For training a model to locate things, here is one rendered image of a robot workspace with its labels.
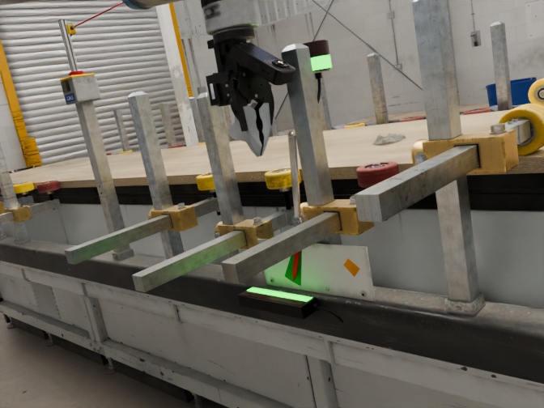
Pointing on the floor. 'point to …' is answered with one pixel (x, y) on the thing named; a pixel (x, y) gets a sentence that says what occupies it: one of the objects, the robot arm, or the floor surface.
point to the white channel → (177, 74)
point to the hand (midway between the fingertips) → (261, 148)
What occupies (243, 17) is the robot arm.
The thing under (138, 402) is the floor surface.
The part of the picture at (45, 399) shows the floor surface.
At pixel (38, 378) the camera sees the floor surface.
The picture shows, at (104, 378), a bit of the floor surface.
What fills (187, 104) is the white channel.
